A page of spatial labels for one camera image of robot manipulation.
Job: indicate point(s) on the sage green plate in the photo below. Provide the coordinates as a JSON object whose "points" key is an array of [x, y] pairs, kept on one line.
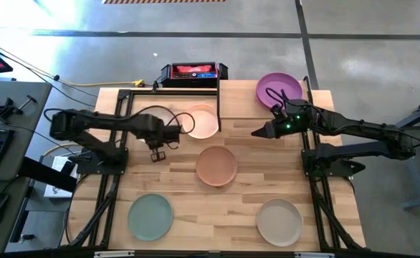
{"points": [[150, 216]]}

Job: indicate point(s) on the terracotta orange plate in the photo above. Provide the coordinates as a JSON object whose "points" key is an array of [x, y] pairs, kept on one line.
{"points": [[216, 166]]}

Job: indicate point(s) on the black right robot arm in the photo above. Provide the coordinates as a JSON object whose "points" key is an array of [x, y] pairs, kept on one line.
{"points": [[357, 127]]}

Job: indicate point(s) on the pale peach plate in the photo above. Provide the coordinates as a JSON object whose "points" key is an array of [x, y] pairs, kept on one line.
{"points": [[204, 123]]}

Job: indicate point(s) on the blue-grey metal stand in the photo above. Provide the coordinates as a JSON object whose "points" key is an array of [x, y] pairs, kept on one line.
{"points": [[414, 118]]}

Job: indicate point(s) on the red and black toolbox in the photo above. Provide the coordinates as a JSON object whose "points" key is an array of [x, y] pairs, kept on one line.
{"points": [[192, 70]]}

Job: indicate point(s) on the black flat bar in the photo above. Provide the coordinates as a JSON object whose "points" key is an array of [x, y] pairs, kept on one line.
{"points": [[45, 175]]}

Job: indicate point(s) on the grey desk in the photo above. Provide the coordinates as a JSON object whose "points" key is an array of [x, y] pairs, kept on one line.
{"points": [[16, 93]]}

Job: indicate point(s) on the magenta purple plate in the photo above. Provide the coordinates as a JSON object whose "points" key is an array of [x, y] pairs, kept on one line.
{"points": [[278, 84]]}

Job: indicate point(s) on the white box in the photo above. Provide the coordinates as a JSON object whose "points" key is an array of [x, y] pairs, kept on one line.
{"points": [[57, 165]]}

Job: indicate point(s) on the black aluminium table frame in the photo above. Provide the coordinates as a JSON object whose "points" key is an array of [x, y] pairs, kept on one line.
{"points": [[124, 107]]}

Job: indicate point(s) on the black clamp mount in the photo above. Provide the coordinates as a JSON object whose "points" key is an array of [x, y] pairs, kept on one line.
{"points": [[4, 109]]}

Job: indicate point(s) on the grey beige plate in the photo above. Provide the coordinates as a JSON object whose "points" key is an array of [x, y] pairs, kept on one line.
{"points": [[279, 222]]}

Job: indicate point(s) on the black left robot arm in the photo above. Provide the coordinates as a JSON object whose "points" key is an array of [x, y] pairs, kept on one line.
{"points": [[106, 122]]}

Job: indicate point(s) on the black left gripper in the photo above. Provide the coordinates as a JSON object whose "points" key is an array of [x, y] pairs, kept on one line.
{"points": [[160, 132]]}

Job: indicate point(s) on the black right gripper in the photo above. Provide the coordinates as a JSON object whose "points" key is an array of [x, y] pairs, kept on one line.
{"points": [[290, 120]]}

